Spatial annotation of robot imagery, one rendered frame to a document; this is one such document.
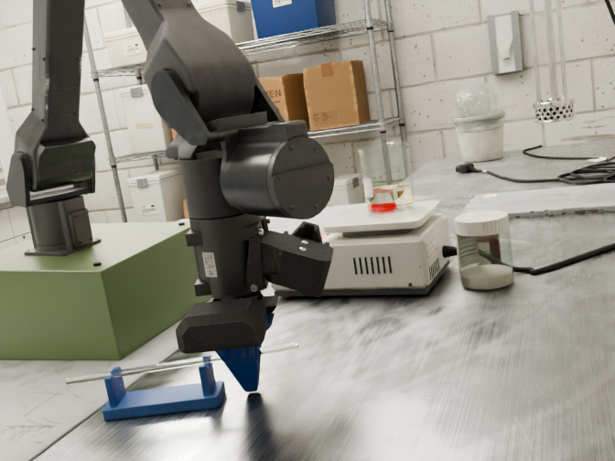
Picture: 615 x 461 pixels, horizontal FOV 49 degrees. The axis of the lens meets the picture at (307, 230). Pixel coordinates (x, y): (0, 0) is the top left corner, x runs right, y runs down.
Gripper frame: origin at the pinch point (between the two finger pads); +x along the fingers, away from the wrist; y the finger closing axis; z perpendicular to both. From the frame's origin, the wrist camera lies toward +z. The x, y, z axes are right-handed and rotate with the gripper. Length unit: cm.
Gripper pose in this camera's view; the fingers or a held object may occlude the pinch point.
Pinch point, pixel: (246, 351)
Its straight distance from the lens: 57.7
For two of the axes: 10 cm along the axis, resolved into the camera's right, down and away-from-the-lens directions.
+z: 9.9, -1.2, -0.6
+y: 0.4, -2.2, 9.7
